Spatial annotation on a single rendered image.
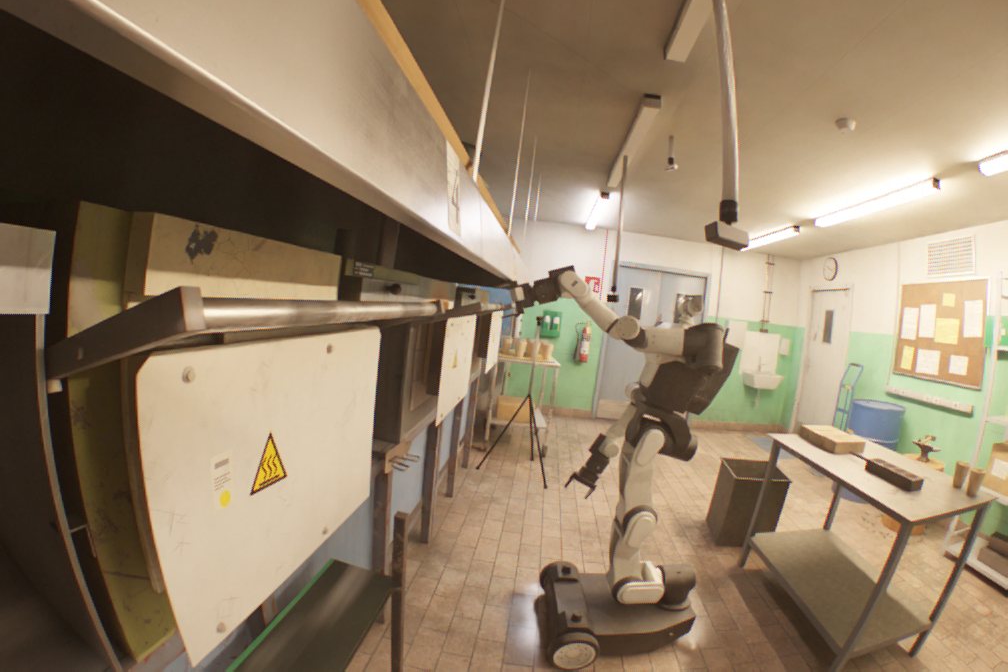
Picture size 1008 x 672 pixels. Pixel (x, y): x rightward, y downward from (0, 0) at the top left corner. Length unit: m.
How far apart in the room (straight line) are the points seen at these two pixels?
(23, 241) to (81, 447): 0.23
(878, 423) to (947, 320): 1.12
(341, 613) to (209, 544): 0.55
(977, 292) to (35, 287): 4.60
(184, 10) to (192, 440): 0.41
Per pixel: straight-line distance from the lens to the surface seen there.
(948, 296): 4.50
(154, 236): 0.52
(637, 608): 2.05
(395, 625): 1.25
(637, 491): 1.71
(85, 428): 0.56
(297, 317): 0.42
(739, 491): 2.92
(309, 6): 0.31
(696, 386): 1.58
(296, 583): 1.25
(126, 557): 0.66
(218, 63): 0.22
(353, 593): 1.13
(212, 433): 0.53
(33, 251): 0.47
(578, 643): 1.80
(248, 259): 0.64
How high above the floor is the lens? 1.42
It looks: 1 degrees up
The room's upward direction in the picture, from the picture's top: 7 degrees clockwise
